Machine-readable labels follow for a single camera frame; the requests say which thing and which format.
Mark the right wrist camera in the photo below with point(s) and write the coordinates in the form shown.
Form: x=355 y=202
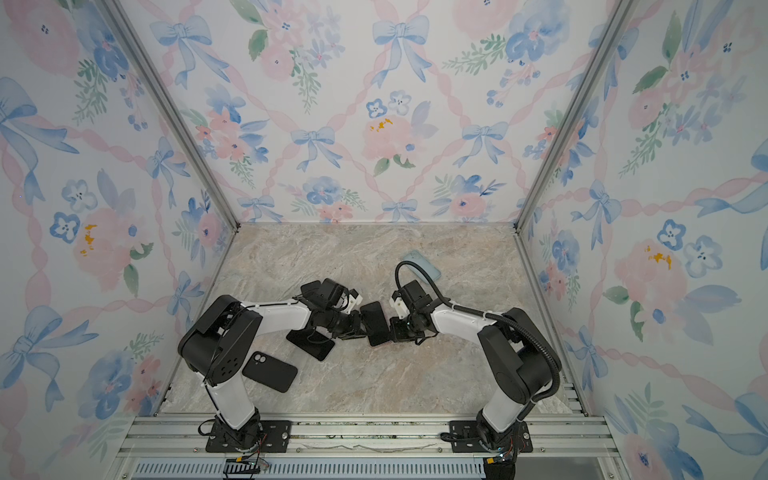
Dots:
x=411 y=298

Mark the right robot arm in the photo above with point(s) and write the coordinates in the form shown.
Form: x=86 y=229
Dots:
x=523 y=364

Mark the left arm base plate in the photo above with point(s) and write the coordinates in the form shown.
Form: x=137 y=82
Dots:
x=265 y=436

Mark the aluminium front rail frame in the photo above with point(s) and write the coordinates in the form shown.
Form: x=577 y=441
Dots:
x=328 y=446

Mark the purple-edged black phone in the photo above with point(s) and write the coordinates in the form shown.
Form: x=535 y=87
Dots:
x=375 y=324

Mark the blue-edged black phone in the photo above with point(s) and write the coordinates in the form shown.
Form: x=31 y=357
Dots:
x=310 y=289

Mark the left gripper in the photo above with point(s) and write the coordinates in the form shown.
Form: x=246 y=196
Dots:
x=356 y=329

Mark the black phone case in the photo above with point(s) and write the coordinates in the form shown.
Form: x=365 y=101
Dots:
x=270 y=372

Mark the white-edged black phone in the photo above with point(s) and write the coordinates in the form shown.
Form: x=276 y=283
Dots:
x=311 y=342

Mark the right corner aluminium post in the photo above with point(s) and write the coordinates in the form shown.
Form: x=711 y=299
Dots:
x=607 y=42

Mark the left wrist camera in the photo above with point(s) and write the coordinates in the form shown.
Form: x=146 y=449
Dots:
x=336 y=297

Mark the corner aluminium post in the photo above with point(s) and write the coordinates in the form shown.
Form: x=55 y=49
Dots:
x=117 y=19
x=607 y=42

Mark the mint green phone case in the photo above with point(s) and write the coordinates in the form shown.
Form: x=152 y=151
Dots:
x=421 y=267

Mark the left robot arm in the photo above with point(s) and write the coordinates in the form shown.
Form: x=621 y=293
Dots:
x=218 y=347

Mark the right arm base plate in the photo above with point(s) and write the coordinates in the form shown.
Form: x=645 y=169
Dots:
x=478 y=437

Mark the left corner aluminium post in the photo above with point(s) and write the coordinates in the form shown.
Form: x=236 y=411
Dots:
x=117 y=19

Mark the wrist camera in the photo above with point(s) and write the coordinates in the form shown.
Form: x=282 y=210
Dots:
x=411 y=298
x=336 y=297

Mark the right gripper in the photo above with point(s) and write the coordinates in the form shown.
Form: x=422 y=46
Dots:
x=394 y=328

